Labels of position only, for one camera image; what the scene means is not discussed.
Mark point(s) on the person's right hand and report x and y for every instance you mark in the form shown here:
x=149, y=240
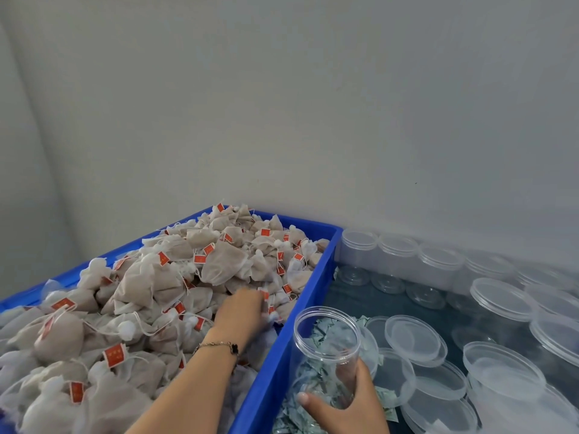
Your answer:
x=357, y=416

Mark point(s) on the person's left hand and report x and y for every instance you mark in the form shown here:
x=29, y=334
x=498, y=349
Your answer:
x=240, y=316

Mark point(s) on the clear jar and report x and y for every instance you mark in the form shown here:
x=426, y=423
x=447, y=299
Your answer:
x=326, y=370

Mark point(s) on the pile of green desiccant packets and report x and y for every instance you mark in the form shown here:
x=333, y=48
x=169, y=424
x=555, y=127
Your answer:
x=289, y=418

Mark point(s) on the pile of tea bags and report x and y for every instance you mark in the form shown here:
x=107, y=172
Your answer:
x=118, y=312

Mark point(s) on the group of lidded jars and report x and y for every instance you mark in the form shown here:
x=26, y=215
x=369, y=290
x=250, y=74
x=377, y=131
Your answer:
x=498, y=298

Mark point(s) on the person's left forearm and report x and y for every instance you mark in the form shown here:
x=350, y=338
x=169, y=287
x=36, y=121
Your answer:
x=181, y=398

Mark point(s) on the blue plastic tray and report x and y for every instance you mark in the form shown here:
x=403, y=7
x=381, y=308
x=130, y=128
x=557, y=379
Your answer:
x=289, y=357

